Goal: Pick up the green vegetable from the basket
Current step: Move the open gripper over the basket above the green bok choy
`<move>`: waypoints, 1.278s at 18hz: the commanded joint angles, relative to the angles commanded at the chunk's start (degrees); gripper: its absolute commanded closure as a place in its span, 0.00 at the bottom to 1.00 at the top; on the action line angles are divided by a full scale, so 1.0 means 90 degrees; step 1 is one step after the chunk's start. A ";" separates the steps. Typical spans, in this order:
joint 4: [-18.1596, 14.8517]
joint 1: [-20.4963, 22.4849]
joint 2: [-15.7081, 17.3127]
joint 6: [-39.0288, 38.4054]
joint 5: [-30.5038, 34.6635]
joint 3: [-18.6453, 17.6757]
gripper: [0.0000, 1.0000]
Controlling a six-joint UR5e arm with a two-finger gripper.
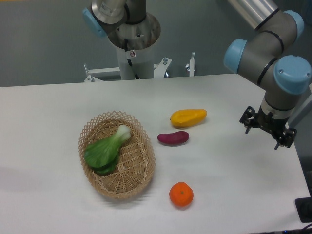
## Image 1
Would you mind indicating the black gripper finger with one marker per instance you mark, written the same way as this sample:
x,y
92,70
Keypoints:
x,y
285,137
249,119

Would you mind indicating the purple sweet potato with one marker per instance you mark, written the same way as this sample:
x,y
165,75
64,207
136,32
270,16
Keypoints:
x,y
172,139

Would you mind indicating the green bok choy vegetable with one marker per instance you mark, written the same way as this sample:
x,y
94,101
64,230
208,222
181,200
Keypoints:
x,y
102,156

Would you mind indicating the orange tangerine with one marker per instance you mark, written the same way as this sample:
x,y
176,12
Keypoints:
x,y
181,194

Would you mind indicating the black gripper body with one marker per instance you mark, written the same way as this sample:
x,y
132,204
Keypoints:
x,y
271,125

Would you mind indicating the white metal base bracket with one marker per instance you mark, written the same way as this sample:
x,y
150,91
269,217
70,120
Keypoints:
x,y
106,74

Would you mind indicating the yellow papaya half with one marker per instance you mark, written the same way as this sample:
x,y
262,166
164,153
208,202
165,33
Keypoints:
x,y
188,117

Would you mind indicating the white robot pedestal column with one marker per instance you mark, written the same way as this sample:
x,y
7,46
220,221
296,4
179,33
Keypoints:
x,y
136,64

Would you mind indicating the woven wicker basket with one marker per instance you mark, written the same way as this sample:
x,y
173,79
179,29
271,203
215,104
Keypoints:
x,y
136,162

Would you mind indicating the black device at table edge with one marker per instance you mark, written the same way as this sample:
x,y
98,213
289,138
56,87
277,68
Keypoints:
x,y
304,209

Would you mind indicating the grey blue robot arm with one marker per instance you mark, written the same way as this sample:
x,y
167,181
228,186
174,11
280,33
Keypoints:
x,y
133,32

